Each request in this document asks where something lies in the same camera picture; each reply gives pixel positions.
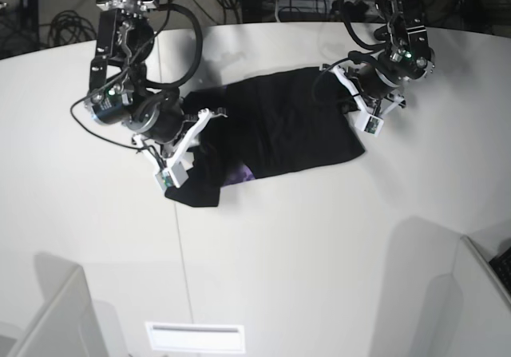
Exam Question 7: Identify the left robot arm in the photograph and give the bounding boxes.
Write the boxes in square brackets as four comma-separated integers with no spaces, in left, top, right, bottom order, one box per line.
[311,0,435,118]

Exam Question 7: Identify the grey partition panel left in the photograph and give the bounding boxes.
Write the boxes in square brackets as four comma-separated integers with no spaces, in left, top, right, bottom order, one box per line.
[1,252,130,356]

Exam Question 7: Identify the grey partition panel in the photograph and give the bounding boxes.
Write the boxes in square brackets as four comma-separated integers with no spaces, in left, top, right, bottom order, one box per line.
[422,235,511,357]
[1,252,130,356]

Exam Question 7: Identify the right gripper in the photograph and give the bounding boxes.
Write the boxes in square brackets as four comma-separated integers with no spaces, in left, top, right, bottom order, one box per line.
[123,93,228,167]

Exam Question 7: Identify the black T-shirt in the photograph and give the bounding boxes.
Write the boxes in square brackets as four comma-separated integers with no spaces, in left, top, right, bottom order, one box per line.
[164,67,365,208]

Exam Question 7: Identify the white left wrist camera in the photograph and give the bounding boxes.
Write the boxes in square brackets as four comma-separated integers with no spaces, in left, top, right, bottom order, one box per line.
[355,111,384,137]

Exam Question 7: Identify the black keyboard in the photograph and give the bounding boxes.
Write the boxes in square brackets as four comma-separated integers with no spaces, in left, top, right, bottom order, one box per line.
[489,248,511,293]

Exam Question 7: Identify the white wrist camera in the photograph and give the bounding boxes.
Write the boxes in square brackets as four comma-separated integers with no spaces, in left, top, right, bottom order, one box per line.
[355,111,384,137]
[155,161,188,192]

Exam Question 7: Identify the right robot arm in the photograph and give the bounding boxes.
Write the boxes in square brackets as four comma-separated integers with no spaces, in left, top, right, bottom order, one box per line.
[80,0,227,170]

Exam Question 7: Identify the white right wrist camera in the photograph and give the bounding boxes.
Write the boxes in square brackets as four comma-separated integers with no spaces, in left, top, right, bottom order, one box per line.
[155,161,188,192]

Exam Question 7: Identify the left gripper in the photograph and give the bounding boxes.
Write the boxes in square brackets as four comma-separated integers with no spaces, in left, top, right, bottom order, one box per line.
[319,61,407,117]

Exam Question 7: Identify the grey partition panel right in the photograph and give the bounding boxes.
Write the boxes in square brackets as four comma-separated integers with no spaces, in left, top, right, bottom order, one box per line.
[422,235,511,357]

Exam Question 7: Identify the white power strip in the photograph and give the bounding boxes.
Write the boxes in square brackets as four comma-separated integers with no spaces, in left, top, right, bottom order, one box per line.
[275,0,379,18]

